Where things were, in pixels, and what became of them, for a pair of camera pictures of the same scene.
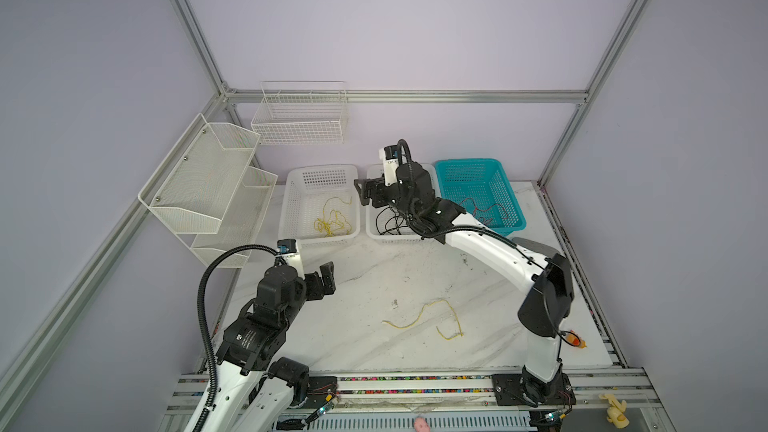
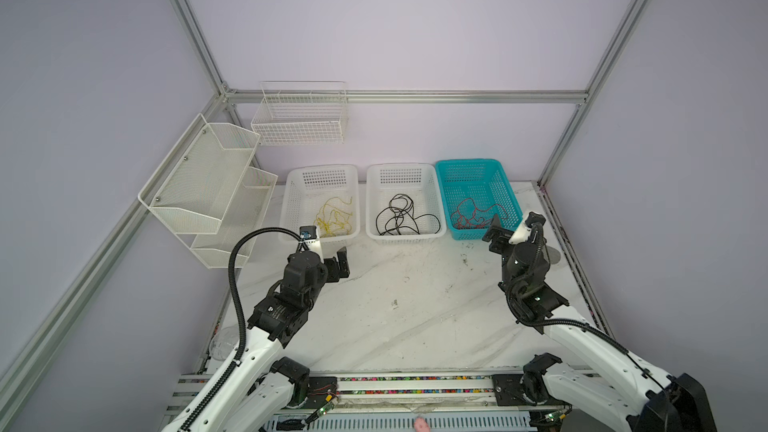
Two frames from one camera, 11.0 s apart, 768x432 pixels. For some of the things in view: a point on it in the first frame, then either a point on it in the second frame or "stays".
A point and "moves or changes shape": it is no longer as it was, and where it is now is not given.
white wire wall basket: (300, 113) stays
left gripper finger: (328, 278) -> (344, 271)
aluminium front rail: (431, 393) stays
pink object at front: (421, 425) stays
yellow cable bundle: (437, 329) moves or changes shape
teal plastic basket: (482, 188) stays
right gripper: (377, 188) -> (501, 236)
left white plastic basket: (320, 205) stays
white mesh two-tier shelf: (204, 189) stays
